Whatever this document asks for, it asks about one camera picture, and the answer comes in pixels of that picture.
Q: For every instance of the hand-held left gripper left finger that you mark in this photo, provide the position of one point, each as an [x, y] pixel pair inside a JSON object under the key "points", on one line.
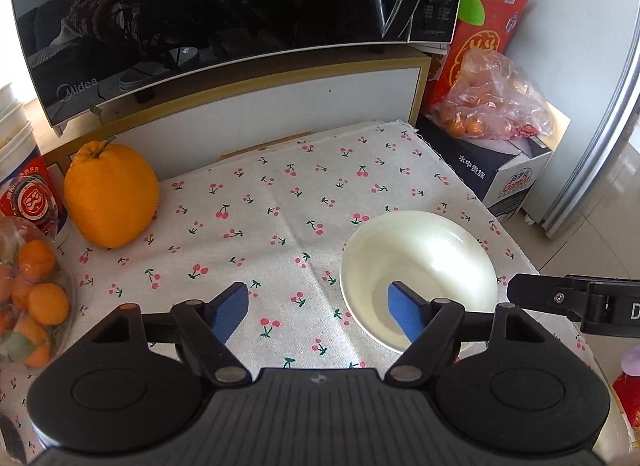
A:
{"points": [[232, 308]]}

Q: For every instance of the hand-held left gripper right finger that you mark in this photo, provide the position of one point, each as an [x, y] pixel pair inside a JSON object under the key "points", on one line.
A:
{"points": [[406, 311]]}

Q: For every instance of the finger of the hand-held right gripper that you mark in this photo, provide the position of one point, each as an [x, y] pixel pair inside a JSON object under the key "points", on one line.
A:
{"points": [[545, 293]]}

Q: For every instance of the cream white ceramic bowl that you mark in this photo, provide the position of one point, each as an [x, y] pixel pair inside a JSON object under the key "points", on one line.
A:
{"points": [[425, 256]]}

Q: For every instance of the red and pink item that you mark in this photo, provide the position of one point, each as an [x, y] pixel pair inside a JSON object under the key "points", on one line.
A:
{"points": [[629, 386]]}

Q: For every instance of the cherry print tablecloth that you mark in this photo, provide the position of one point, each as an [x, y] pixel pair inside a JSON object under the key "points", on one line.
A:
{"points": [[280, 226]]}

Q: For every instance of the dark cardboard box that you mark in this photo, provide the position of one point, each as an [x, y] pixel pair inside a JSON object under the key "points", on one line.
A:
{"points": [[480, 165]]}

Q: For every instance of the large orange with stem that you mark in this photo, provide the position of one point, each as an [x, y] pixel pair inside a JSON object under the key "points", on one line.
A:
{"points": [[110, 191]]}

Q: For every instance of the glass jar of small oranges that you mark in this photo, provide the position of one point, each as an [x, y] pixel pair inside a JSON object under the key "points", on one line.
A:
{"points": [[35, 291]]}

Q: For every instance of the plastic bag of small oranges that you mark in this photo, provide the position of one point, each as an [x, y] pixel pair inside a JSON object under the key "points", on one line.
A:
{"points": [[495, 95]]}

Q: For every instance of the silver refrigerator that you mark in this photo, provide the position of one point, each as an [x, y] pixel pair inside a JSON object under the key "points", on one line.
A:
{"points": [[595, 95]]}

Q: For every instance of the wooden framed stand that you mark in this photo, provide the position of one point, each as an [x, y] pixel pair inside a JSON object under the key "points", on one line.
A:
{"points": [[300, 105]]}

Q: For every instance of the red cardboard box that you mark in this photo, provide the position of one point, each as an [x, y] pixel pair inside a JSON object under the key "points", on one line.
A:
{"points": [[490, 20]]}

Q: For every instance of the green plastic item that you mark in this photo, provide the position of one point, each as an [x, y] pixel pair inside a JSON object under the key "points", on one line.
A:
{"points": [[471, 3]]}

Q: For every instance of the black microwave oven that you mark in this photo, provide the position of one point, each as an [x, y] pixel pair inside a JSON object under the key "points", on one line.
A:
{"points": [[225, 5]]}

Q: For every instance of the stack of white paper cups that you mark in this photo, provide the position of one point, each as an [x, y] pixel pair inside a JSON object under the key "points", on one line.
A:
{"points": [[10, 100]]}

